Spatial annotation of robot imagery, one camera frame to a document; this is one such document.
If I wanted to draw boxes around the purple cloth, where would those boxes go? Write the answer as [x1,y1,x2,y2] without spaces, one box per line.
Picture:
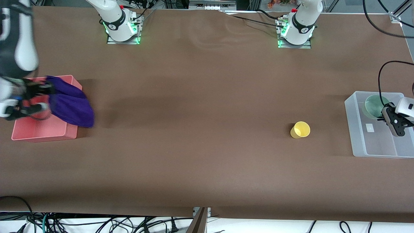
[45,75,95,128]

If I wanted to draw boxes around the green bowl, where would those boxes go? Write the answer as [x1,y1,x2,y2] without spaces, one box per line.
[365,94,391,119]

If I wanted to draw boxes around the yellow cup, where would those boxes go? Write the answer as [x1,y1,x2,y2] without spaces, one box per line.
[290,121,311,139]

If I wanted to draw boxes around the pink plastic bin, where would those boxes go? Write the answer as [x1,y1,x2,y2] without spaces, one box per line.
[11,75,82,142]

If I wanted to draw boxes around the clear plastic bin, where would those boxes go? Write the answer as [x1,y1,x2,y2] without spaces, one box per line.
[344,91,414,159]

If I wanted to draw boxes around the white power strip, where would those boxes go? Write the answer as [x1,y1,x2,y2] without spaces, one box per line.
[189,0,237,10]

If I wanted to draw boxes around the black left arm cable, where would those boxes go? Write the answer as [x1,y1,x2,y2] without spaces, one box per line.
[362,0,414,108]

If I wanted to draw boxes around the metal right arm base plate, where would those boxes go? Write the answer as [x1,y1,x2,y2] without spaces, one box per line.
[107,15,142,45]

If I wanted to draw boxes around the black floor cable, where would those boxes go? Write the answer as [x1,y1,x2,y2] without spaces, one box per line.
[0,195,34,227]

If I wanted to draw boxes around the tangled black floor cables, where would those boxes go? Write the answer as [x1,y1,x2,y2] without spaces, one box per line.
[49,215,181,233]

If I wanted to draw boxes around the black base cable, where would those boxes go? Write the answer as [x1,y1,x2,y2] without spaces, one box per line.
[223,12,287,28]
[257,9,285,20]

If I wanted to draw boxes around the grey metal post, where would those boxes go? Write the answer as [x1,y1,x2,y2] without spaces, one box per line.
[187,207,208,233]

